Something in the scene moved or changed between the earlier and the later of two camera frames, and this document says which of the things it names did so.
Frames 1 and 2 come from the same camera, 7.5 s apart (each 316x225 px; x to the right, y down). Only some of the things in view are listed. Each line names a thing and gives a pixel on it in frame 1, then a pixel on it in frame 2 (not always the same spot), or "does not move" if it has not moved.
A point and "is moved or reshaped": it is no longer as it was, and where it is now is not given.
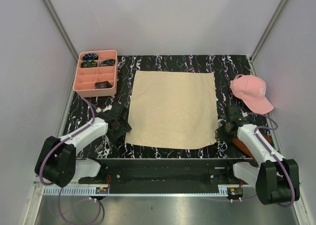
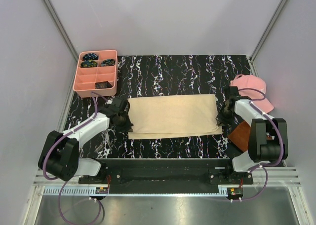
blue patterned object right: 108,62 does not move
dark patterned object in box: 102,85 does not move
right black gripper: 219,135 → 221,121
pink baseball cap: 252,90 does not move
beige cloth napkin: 172,110 is moved or reshaped
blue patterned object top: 90,56 does not move
